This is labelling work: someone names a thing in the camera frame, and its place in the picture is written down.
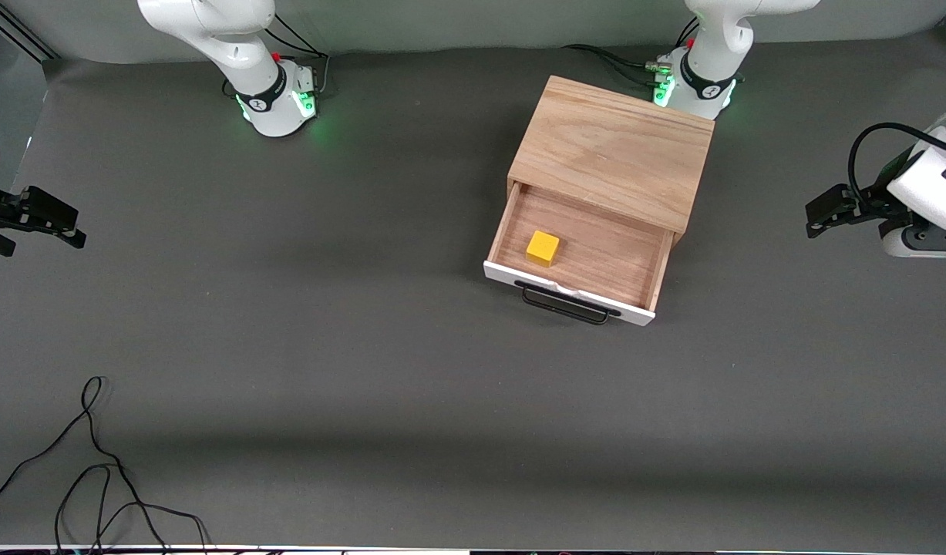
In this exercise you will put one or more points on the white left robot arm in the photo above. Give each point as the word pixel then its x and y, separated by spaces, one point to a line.
pixel 712 46

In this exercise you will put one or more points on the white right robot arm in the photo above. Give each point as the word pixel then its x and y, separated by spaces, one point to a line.
pixel 241 54

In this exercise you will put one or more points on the wooden drawer cabinet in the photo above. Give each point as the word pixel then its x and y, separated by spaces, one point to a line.
pixel 611 154

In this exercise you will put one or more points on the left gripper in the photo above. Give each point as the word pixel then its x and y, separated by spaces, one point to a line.
pixel 881 194

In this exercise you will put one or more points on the wooden drawer with white front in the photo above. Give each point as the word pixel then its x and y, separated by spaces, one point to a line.
pixel 596 247

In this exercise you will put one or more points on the yellow wooden block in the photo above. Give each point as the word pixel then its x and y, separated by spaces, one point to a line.
pixel 542 248

